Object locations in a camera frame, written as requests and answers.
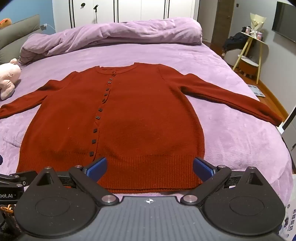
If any black wall television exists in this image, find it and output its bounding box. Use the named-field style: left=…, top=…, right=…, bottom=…
left=272, top=1, right=296, bottom=42

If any grey padded headboard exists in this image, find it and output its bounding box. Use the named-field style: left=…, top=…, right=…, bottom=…
left=0, top=14, right=41, bottom=65

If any red knit cardigan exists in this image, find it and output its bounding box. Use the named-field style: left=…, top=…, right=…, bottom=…
left=0, top=62, right=283, bottom=194

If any brown wooden door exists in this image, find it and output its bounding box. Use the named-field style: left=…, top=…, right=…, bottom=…
left=217, top=0, right=235, bottom=48

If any pink plush toy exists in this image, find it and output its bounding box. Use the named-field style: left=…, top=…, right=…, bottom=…
left=0, top=58, right=22, bottom=100

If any purple bed sheet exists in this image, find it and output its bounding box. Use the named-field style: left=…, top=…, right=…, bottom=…
left=0, top=42, right=294, bottom=209

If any brown stool with white top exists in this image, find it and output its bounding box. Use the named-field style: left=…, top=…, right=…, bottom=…
left=238, top=56, right=259, bottom=78

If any white round stool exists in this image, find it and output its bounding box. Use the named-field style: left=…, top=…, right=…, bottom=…
left=225, top=49, right=245, bottom=66

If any purple duvet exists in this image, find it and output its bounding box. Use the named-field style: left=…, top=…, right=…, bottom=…
left=19, top=17, right=203, bottom=65

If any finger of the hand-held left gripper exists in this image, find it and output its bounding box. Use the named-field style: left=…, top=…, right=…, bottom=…
left=0, top=170, right=38, bottom=186

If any white wardrobe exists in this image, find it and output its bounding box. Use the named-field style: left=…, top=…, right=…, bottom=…
left=53, top=0, right=199, bottom=29

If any black clothing pile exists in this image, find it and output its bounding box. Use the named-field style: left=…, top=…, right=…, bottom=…
left=222, top=27, right=249, bottom=52

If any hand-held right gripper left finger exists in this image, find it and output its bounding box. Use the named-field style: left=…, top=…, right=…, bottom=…
left=30, top=157, right=119, bottom=207

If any side table with yellow legs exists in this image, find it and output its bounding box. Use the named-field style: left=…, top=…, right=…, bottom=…
left=232, top=31, right=269, bottom=84

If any bathroom scale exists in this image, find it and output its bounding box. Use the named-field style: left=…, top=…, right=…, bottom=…
left=247, top=84, right=266, bottom=97

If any white package with blue print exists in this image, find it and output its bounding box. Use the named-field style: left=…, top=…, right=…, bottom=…
left=281, top=202, right=296, bottom=239

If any cream wrapped flower bouquet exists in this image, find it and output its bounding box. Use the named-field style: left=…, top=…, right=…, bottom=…
left=250, top=13, right=261, bottom=39

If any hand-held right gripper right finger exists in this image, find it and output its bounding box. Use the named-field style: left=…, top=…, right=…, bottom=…
left=180, top=157, right=271, bottom=206

